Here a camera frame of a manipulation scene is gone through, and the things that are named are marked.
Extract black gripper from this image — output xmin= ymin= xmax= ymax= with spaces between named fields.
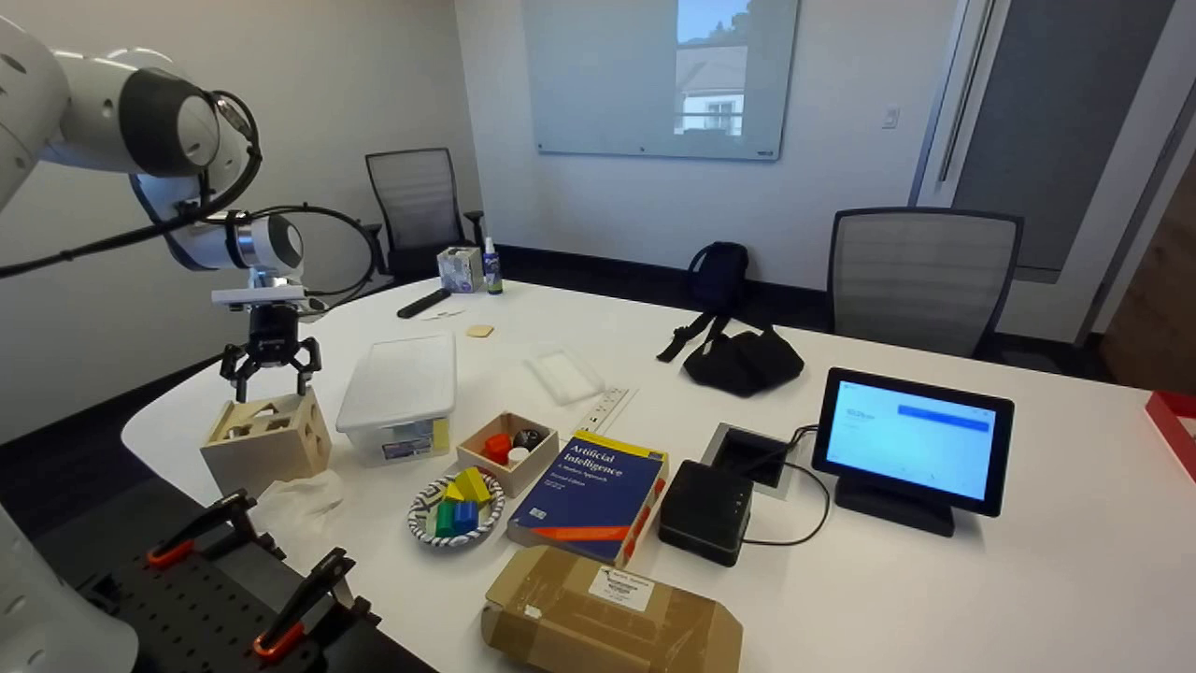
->
xmin=216 ymin=303 xmax=326 ymax=406

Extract wooden shape sorter box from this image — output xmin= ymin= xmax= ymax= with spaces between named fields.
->
xmin=200 ymin=389 xmax=335 ymax=503

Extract green block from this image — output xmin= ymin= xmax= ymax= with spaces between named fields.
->
xmin=422 ymin=497 xmax=463 ymax=538

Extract yellow block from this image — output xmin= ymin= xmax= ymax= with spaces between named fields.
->
xmin=444 ymin=464 xmax=497 ymax=504

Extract white flat box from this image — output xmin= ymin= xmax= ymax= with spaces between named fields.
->
xmin=331 ymin=335 xmax=459 ymax=464

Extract black remote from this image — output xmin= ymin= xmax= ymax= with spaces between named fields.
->
xmin=393 ymin=283 xmax=456 ymax=323

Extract black clamp orange tips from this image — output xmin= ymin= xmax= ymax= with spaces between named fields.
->
xmin=143 ymin=488 xmax=282 ymax=578
xmin=251 ymin=546 xmax=377 ymax=665

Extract clear plastic box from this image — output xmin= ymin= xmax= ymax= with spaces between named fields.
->
xmin=434 ymin=244 xmax=485 ymax=296

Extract black mesh office chair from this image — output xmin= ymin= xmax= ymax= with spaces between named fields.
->
xmin=362 ymin=148 xmax=489 ymax=283

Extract bowl of colourful blocks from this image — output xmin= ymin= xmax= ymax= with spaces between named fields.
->
xmin=408 ymin=464 xmax=507 ymax=554

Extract blue spray bottle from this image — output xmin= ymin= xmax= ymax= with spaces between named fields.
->
xmin=478 ymin=236 xmax=504 ymax=300

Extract small open wooden box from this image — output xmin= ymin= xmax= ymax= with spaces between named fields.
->
xmin=456 ymin=409 xmax=559 ymax=503

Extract blue book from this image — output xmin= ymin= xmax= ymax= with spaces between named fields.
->
xmin=504 ymin=426 xmax=670 ymax=571

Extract clear plastic ruler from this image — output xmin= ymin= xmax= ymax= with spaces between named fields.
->
xmin=584 ymin=387 xmax=632 ymax=433

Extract orange pen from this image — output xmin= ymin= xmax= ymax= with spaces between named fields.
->
xmin=616 ymin=474 xmax=674 ymax=565

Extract brown cardboard box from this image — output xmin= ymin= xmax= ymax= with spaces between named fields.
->
xmin=480 ymin=543 xmax=746 ymax=673

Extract glass whiteboard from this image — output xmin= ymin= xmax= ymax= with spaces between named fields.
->
xmin=519 ymin=0 xmax=803 ymax=166

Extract small black device box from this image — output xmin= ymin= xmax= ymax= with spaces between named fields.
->
xmin=655 ymin=459 xmax=758 ymax=568

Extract black backpack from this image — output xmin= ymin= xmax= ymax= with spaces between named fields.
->
xmin=685 ymin=240 xmax=753 ymax=313

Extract black table socket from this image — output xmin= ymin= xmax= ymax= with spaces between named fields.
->
xmin=701 ymin=423 xmax=797 ymax=492

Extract black tablet on stand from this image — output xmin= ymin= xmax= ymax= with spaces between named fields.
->
xmin=809 ymin=367 xmax=1017 ymax=538

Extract red flat object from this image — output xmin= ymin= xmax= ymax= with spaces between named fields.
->
xmin=1144 ymin=387 xmax=1196 ymax=488

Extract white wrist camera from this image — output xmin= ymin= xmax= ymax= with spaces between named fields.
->
xmin=205 ymin=282 xmax=306 ymax=313

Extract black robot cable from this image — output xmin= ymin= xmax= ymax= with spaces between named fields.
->
xmin=0 ymin=88 xmax=383 ymax=303

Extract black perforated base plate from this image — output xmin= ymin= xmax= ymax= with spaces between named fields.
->
xmin=33 ymin=479 xmax=442 ymax=673

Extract glass door white frame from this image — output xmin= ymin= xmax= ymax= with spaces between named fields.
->
xmin=911 ymin=0 xmax=1196 ymax=347

